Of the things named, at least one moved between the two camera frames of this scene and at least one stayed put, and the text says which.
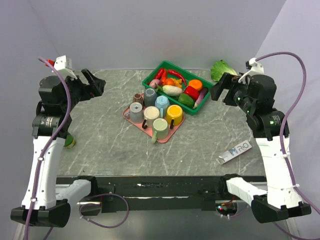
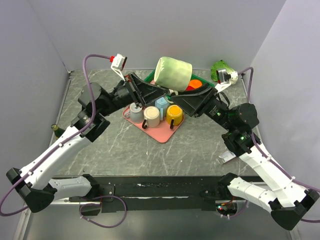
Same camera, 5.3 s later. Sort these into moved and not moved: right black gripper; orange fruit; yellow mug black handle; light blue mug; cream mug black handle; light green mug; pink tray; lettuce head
Moved: right black gripper; light green mug
Not moved: orange fruit; yellow mug black handle; cream mug black handle; light blue mug; lettuce head; pink tray
